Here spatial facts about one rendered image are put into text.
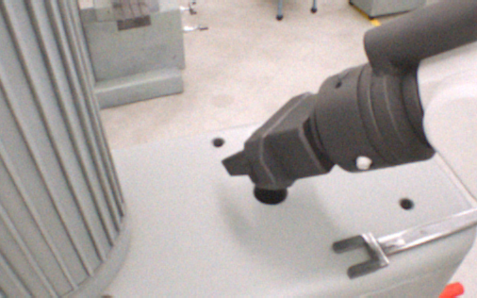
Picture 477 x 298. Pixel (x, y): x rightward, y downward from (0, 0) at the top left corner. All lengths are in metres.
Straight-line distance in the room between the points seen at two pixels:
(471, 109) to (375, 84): 0.08
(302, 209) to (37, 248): 0.26
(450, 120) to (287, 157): 0.15
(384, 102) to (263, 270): 0.19
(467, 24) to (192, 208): 0.31
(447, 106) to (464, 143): 0.03
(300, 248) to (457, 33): 0.24
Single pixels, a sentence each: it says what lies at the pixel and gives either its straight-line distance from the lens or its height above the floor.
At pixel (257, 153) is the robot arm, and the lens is 0.38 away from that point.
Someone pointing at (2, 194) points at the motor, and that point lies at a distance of 0.30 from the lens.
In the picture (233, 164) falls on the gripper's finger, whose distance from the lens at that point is 0.44.
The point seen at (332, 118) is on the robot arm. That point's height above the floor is 2.03.
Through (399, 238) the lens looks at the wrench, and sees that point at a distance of 0.45.
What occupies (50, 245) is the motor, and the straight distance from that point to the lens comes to 0.34.
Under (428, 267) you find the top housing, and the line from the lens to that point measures 0.47.
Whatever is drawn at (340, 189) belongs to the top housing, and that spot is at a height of 1.89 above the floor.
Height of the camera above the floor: 2.25
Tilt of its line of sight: 43 degrees down
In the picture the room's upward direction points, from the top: straight up
